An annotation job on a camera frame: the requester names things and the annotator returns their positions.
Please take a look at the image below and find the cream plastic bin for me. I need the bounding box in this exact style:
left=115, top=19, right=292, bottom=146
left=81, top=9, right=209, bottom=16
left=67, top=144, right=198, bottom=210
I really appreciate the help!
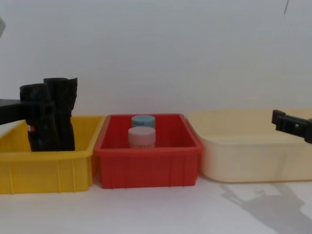
left=186, top=107, right=312, bottom=183

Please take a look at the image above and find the jar with pink lid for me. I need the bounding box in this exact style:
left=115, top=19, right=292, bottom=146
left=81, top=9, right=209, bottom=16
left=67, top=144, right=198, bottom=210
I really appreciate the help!
left=128, top=126, right=156, bottom=149

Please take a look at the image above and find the jar with blue lid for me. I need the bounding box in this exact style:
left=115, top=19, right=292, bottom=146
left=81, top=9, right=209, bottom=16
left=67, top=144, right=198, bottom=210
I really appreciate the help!
left=131, top=115, right=156, bottom=129

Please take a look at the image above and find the yellow plastic bin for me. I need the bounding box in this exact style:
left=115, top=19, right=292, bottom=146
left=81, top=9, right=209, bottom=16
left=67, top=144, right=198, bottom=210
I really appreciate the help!
left=0, top=115, right=106, bottom=195

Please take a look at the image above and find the red plastic bin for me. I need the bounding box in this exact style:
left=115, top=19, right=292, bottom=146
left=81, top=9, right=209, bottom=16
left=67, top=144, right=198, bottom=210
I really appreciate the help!
left=93, top=113, right=204, bottom=190

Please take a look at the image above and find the black bottle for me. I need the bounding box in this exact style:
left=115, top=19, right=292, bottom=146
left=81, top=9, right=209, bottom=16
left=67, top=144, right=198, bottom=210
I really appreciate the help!
left=43, top=77, right=78, bottom=151
left=19, top=83, right=59, bottom=152

